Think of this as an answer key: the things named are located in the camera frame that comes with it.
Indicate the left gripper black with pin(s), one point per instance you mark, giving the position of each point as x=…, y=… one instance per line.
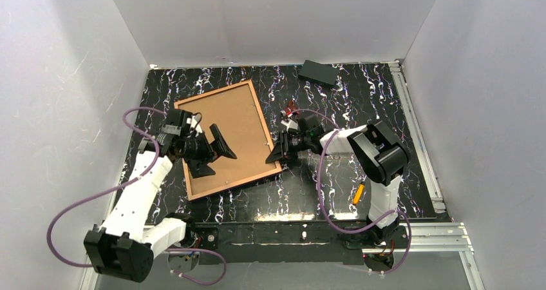
x=209, y=152

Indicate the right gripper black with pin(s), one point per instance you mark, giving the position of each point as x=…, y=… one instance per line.
x=285, y=144

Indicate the blue photo frame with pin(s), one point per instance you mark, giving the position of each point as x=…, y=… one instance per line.
x=236, y=111

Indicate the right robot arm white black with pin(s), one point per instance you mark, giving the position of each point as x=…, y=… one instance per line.
x=379, y=151

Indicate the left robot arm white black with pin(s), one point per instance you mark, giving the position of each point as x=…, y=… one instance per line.
x=121, y=246

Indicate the red brown small tool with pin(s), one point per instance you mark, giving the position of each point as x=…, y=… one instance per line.
x=289, y=109

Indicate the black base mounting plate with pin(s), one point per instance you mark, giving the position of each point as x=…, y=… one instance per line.
x=291, y=242

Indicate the black rectangular box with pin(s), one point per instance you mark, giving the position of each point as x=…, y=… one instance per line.
x=317, y=73

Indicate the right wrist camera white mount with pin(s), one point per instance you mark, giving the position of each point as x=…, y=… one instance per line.
x=290, y=125

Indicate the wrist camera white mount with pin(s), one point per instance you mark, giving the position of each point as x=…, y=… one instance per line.
x=290, y=125
x=194, y=123

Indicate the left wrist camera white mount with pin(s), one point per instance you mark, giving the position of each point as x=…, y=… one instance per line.
x=194, y=123

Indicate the aluminium rail right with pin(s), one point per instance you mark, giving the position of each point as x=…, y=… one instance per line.
x=416, y=134

